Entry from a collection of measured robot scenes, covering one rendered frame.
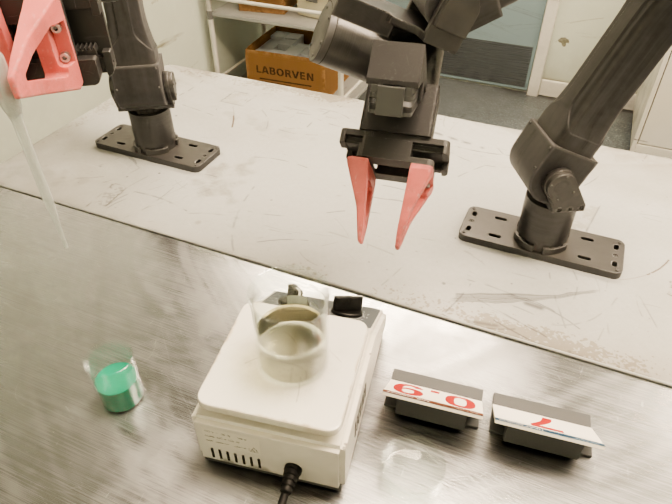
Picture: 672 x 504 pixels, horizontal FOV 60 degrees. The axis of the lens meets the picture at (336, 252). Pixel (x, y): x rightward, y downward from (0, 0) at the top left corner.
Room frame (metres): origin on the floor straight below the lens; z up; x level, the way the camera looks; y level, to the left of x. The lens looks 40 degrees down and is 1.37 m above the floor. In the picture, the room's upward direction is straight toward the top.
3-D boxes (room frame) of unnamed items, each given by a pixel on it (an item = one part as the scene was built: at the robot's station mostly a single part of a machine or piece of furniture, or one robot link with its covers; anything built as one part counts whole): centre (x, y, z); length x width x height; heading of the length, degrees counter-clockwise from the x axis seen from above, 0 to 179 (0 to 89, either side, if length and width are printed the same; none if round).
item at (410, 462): (0.26, -0.07, 0.91); 0.06 x 0.06 x 0.02
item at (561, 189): (0.58, -0.25, 1.00); 0.09 x 0.06 x 0.06; 7
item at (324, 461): (0.35, 0.04, 0.94); 0.22 x 0.13 x 0.08; 166
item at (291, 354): (0.32, 0.03, 1.03); 0.07 x 0.06 x 0.08; 36
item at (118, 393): (0.35, 0.21, 0.93); 0.04 x 0.04 x 0.06
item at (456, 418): (0.34, -0.09, 0.92); 0.09 x 0.06 x 0.04; 73
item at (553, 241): (0.59, -0.26, 0.94); 0.20 x 0.07 x 0.08; 66
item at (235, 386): (0.32, 0.04, 0.98); 0.12 x 0.12 x 0.01; 76
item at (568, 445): (0.31, -0.19, 0.92); 0.09 x 0.06 x 0.04; 73
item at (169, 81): (0.82, 0.28, 1.00); 0.09 x 0.06 x 0.06; 99
